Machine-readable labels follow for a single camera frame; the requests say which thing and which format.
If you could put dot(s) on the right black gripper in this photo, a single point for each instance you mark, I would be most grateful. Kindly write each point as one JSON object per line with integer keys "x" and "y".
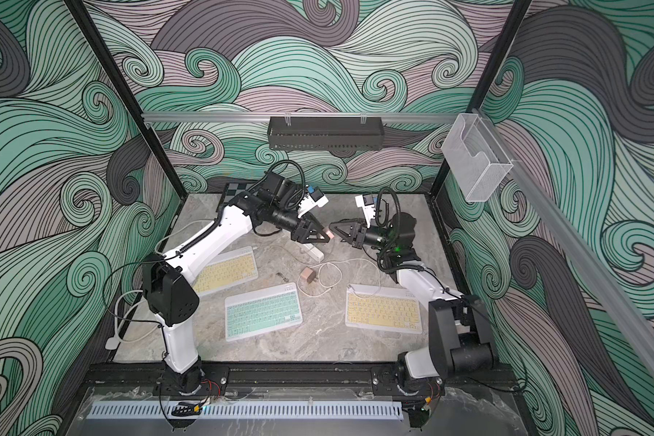
{"x": 356, "y": 237}

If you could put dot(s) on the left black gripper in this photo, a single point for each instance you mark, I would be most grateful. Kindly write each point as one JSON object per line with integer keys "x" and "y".
{"x": 310, "y": 230}

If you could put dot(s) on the white power strip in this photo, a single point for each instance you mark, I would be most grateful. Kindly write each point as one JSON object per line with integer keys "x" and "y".
{"x": 315, "y": 253}

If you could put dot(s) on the green wireless keyboard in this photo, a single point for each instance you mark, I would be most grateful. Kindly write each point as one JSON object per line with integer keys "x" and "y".
{"x": 260, "y": 312}

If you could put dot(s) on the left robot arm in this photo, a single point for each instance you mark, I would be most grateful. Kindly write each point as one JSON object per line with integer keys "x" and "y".
{"x": 169, "y": 278}

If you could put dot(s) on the yellow keyboard right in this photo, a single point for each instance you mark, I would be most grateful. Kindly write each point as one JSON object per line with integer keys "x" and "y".
{"x": 382, "y": 309}

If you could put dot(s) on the yellow keyboard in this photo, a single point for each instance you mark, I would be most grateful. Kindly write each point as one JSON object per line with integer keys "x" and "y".
{"x": 226, "y": 271}
{"x": 382, "y": 309}

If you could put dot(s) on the yellow keyboard left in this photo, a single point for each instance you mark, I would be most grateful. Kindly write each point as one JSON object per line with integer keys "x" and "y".
{"x": 226, "y": 271}

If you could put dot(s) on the black chessboard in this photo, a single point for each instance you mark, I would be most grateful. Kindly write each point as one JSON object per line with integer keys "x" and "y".
{"x": 234, "y": 191}

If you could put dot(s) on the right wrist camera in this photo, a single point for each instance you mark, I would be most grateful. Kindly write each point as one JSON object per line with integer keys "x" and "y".
{"x": 367, "y": 202}

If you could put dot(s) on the black wall tray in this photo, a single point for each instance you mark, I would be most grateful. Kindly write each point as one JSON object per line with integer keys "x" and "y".
{"x": 325, "y": 133}

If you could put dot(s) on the clear plastic wall bin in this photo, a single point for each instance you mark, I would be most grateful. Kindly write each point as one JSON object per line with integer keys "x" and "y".
{"x": 473, "y": 150}

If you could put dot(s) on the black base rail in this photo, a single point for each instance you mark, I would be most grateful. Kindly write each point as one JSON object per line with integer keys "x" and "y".
{"x": 214, "y": 378}

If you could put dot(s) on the white slotted cable duct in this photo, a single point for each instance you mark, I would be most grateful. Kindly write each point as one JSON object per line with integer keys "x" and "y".
{"x": 251, "y": 410}

